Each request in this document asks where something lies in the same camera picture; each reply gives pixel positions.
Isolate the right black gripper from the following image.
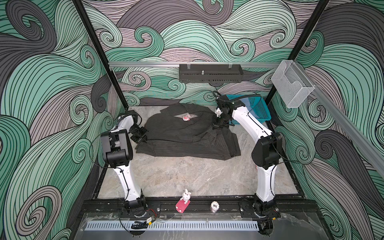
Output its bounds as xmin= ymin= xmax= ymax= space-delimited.
xmin=211 ymin=112 xmax=233 ymax=129

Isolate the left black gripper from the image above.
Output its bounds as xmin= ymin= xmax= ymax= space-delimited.
xmin=129 ymin=125 xmax=148 ymax=145

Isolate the dark grey pinstriped shirt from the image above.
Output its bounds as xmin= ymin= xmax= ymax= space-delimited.
xmin=136 ymin=104 xmax=241 ymax=161

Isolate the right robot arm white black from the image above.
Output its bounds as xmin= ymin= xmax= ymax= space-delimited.
xmin=213 ymin=91 xmax=283 ymax=218

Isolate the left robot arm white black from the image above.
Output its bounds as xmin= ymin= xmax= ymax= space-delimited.
xmin=95 ymin=110 xmax=148 ymax=215

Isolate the light blue shirt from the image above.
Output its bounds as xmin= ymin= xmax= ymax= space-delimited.
xmin=241 ymin=97 xmax=258 ymax=112

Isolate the teal plastic basket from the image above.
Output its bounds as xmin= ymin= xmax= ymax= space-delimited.
xmin=227 ymin=95 xmax=272 ymax=123

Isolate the small pink figurine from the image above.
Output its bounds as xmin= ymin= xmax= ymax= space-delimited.
xmin=182 ymin=114 xmax=192 ymax=122

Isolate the white bunny on pink stand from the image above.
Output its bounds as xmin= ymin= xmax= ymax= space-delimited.
xmin=176 ymin=189 xmax=191 ymax=213

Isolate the small white round jar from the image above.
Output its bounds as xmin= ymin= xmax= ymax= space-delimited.
xmin=210 ymin=201 xmax=220 ymax=213

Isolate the black perforated wall shelf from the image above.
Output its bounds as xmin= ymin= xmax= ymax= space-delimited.
xmin=179 ymin=64 xmax=244 ymax=85

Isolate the aluminium rail back wall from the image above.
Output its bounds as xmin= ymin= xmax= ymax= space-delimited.
xmin=108 ymin=61 xmax=280 ymax=69

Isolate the aluminium rail wall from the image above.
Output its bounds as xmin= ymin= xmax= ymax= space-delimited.
xmin=294 ymin=62 xmax=384 ymax=176
xmin=108 ymin=61 xmax=280 ymax=69

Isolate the clear acrylic wall holder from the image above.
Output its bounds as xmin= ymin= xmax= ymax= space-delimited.
xmin=271 ymin=60 xmax=315 ymax=109

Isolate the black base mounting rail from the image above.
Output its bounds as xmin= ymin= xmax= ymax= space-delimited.
xmin=80 ymin=195 xmax=320 ymax=219

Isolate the white slotted cable duct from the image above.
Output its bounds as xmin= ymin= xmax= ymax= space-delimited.
xmin=84 ymin=220 xmax=259 ymax=232

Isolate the aluminium rail right wall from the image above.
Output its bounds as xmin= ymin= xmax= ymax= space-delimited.
xmin=294 ymin=62 xmax=384 ymax=176

